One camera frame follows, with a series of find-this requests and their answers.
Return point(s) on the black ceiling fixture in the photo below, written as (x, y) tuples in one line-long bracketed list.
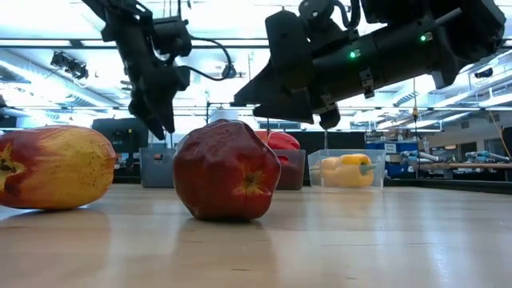
[(484, 73)]

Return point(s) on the orange fabric object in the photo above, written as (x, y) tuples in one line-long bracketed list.
[(262, 137)]

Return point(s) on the wooden workbench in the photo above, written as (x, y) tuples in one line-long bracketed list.
[(460, 165)]

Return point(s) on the black equipment cart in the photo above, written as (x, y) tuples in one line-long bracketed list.
[(120, 140)]

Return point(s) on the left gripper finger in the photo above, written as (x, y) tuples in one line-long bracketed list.
[(150, 116), (168, 104)]

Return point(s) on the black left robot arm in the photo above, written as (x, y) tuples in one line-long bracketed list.
[(120, 10)]

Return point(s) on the blue and white robot arm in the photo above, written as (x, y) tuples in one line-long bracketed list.
[(420, 156), (486, 155)]

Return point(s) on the dark red apple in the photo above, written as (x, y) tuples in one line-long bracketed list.
[(224, 168)]

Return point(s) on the blue storage bins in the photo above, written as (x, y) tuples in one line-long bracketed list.
[(376, 158)]

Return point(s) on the middle clear bin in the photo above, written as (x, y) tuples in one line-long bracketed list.
[(298, 176)]

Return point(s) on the yellow and red apple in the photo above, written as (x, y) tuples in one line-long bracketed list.
[(60, 168)]

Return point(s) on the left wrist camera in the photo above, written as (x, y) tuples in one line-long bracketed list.
[(172, 36)]

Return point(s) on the black partition panel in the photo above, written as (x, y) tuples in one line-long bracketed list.
[(314, 140)]

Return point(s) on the light gray plastic basket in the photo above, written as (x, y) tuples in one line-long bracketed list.
[(156, 172)]

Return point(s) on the white cylindrical container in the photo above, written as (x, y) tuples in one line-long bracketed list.
[(224, 115)]

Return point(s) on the clear plastic basket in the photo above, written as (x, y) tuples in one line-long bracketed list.
[(314, 178)]

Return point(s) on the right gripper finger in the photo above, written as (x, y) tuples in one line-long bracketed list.
[(296, 108), (268, 88)]

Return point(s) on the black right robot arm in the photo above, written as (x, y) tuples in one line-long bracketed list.
[(460, 32)]

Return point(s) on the black ceiling camera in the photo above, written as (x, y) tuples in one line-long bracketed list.
[(230, 72), (70, 66)]

